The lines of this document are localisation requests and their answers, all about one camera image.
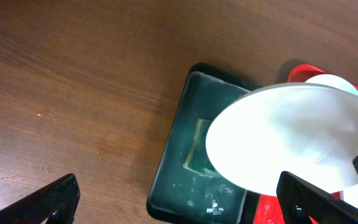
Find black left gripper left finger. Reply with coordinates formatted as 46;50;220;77
0;174;80;224

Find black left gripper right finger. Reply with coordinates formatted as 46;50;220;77
276;171;358;224

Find white plate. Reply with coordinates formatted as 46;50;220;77
206;83;358;196

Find yellow green sponge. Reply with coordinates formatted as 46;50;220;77
183;119;221;178

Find red plastic tray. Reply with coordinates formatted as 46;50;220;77
253;63;358;224

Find pale green plate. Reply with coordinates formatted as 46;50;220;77
306;74;358;96

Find dark green water basin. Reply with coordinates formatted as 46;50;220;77
146;63;260;223

